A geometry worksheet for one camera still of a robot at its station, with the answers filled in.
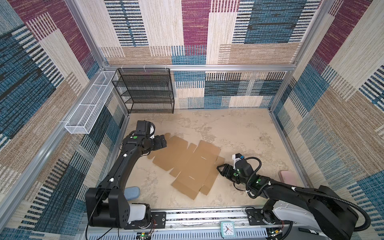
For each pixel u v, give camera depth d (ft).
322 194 1.47
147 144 1.91
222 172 2.54
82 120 2.29
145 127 2.13
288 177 2.85
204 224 2.40
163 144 2.48
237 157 2.65
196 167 3.02
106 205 1.30
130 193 2.68
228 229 2.29
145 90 3.61
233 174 2.45
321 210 1.38
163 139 2.49
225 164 2.57
